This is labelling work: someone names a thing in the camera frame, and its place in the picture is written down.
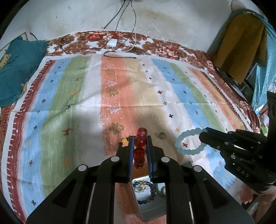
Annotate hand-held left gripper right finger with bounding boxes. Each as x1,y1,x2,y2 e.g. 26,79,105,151
147,135,254,224

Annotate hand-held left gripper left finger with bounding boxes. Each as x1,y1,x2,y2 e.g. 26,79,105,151
26,136,135,224

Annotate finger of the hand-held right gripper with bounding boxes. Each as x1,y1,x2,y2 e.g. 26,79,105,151
203,127,239,141
199,132,229,156

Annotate red bead bracelet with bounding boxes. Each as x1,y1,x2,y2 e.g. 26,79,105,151
133,127,148,169

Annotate light blue bead bracelet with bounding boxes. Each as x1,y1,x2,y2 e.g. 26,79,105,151
175,128,210,156

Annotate green jade bangle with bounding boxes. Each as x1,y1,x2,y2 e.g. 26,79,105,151
154,183,166,196

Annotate multicolour bead bracelet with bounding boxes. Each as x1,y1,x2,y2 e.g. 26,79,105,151
132,180,156,205

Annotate rectangular metal tin box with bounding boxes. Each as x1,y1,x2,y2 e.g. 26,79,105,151
114,161,193,223

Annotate person's right hand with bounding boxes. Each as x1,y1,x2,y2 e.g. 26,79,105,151
238,185,276,216

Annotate striped colourful mat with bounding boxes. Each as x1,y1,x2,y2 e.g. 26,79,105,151
4,53,255,224

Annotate yellow hanging cloth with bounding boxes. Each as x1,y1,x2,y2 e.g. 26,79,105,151
213,12,268,85

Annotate teal pillow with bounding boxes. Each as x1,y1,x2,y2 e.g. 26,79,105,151
0,36,48,108

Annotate dark furniture frame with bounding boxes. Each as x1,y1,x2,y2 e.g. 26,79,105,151
215,66,256,92

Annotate thin black cable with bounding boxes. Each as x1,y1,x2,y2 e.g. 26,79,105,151
103,50,138,60

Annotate white charging cable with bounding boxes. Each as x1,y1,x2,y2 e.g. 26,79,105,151
121,0,139,53

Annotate black power cable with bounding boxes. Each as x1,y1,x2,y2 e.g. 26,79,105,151
101,0,132,30

